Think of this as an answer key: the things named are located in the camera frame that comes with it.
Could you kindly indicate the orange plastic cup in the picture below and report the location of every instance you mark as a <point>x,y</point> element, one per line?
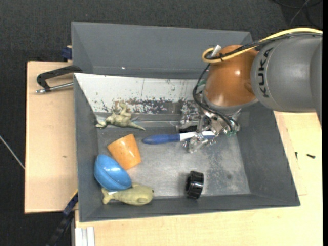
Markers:
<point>125,151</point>

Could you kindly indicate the grey metal bin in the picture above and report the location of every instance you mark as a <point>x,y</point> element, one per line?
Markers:
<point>166,47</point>

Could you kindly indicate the green toy dinosaur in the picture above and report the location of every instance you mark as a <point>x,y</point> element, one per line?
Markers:
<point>120,119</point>

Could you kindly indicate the blue plastic bowl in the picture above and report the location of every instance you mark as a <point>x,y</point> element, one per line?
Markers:
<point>110,173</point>

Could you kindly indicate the small black screw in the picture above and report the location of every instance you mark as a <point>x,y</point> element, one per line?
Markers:
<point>311,156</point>

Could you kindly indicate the green toy fish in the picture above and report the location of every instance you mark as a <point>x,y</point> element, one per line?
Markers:
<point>133,195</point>

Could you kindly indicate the blue and white toothbrush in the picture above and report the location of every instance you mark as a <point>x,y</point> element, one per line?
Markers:
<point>161,138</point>

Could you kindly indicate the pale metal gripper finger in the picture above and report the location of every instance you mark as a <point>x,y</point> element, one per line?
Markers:
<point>191,122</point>
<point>196,145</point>

